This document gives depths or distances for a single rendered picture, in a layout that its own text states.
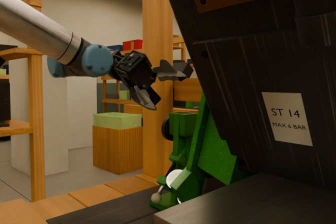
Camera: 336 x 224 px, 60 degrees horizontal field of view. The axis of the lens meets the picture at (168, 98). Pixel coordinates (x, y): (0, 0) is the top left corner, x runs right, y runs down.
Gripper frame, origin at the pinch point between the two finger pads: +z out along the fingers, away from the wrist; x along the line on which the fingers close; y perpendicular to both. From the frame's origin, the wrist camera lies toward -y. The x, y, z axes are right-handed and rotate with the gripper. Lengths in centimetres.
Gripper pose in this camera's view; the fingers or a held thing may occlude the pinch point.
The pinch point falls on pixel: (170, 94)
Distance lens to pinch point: 67.5
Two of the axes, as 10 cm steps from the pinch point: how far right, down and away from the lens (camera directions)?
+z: 6.4, 3.1, -7.0
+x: 6.6, -7.0, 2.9
